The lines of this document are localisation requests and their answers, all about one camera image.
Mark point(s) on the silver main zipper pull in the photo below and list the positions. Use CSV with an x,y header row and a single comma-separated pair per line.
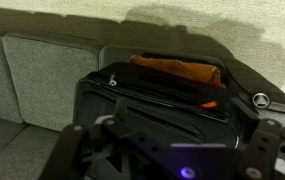
x,y
112,80

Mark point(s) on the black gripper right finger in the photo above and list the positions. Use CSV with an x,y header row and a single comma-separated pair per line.
x,y
258,146

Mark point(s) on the black fabric wheeled suitcase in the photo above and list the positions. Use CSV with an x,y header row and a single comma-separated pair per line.
x,y
148,83

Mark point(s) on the grey fabric sofa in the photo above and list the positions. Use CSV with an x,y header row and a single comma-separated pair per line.
x,y
48,73

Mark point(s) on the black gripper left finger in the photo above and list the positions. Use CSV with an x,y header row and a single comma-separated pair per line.
x,y
68,150

